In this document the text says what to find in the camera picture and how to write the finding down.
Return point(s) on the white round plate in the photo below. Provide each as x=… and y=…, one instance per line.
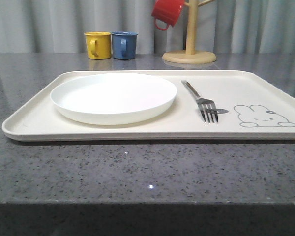
x=114, y=98

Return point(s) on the cream rabbit serving tray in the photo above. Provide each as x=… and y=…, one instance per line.
x=255, y=109

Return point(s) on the grey pleated curtain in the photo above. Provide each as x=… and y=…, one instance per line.
x=223, y=26

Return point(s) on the wooden mug tree stand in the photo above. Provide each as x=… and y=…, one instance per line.
x=190, y=55

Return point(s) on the blue enamel mug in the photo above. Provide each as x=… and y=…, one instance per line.
x=124, y=44

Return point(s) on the red enamel mug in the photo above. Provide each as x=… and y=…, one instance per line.
x=167, y=11

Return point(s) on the silver metal fork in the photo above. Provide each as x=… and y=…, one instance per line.
x=206, y=107

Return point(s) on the yellow enamel mug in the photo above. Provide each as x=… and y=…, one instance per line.
x=98, y=45

